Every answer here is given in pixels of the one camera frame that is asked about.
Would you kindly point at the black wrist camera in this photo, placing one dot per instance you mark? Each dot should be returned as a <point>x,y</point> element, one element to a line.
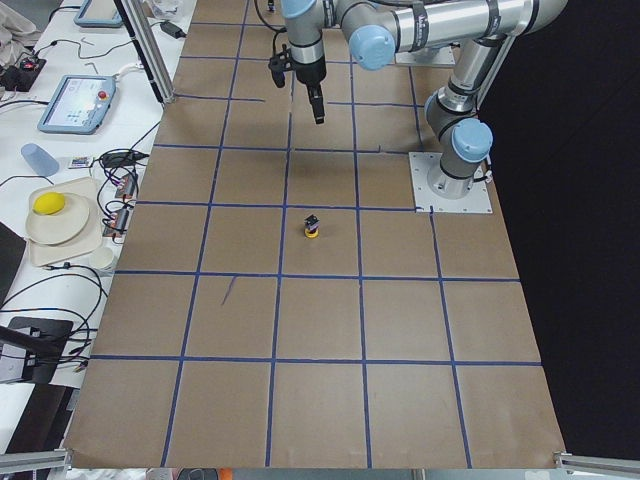
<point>280,63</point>

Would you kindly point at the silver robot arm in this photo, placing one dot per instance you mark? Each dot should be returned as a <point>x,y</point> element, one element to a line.
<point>469,37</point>

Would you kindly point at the aluminium frame post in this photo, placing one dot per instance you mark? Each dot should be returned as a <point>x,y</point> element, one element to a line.
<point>141,34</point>

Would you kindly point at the yellow lemon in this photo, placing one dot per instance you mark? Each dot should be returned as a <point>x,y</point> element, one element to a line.
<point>49,203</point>

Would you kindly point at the black power adapter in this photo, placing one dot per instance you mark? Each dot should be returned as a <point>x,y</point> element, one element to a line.
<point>172,30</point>

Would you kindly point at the beige plate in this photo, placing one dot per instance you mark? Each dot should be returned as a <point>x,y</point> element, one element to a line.
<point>60,227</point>

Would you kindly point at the yellow push button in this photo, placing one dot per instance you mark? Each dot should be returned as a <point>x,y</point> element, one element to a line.
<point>311,226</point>

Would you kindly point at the blue plastic cup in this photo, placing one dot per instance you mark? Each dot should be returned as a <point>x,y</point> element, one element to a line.
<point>39,160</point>

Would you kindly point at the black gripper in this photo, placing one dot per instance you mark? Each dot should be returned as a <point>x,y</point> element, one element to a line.
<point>310,73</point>

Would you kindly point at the blue teach pendant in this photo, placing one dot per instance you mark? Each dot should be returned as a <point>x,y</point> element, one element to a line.
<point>79,105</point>
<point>98,14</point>

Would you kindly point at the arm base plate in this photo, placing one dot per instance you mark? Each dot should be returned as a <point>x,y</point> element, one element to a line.
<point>435,192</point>

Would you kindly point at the brown paper table cover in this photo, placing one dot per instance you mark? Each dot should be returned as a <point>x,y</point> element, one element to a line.
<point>394,339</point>

